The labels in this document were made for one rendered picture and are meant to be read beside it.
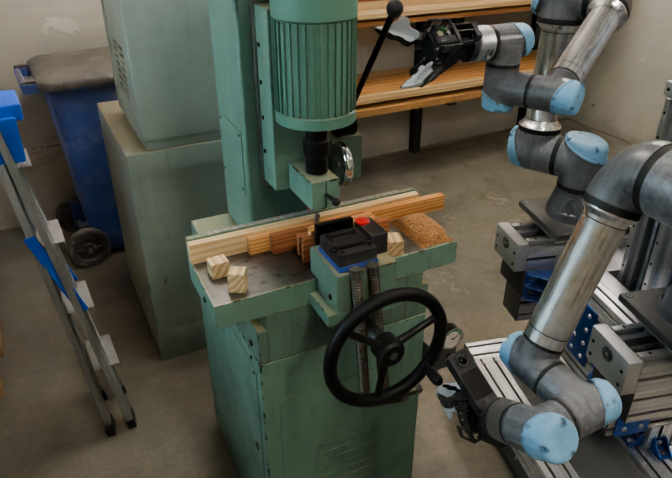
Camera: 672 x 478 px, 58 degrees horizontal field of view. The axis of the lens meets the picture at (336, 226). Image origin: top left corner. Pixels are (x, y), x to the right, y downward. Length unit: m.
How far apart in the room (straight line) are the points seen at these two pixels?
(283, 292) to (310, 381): 0.28
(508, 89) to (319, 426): 0.93
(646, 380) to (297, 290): 0.77
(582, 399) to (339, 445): 0.77
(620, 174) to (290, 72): 0.63
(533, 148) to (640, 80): 3.19
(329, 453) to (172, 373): 0.98
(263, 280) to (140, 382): 1.25
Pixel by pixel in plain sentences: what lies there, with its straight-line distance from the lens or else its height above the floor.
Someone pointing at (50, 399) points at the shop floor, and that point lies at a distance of 2.54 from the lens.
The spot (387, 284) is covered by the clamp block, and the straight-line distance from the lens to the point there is 1.29.
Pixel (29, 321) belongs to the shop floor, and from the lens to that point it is 2.98.
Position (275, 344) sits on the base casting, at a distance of 1.37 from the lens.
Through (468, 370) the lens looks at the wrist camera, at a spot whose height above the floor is 0.86.
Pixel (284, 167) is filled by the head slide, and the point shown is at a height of 1.06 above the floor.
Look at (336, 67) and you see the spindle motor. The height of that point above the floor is 1.33.
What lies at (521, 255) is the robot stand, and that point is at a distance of 1.78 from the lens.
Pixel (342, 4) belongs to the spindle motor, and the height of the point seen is 1.45.
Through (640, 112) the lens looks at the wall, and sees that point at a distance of 4.96.
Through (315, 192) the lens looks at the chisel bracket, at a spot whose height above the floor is 1.05.
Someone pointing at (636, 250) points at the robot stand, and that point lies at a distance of 1.77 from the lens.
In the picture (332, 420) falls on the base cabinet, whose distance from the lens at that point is 1.61.
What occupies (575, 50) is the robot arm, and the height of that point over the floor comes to 1.32.
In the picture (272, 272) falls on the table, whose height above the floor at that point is 0.90.
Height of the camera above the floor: 1.63
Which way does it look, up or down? 29 degrees down
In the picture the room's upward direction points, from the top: straight up
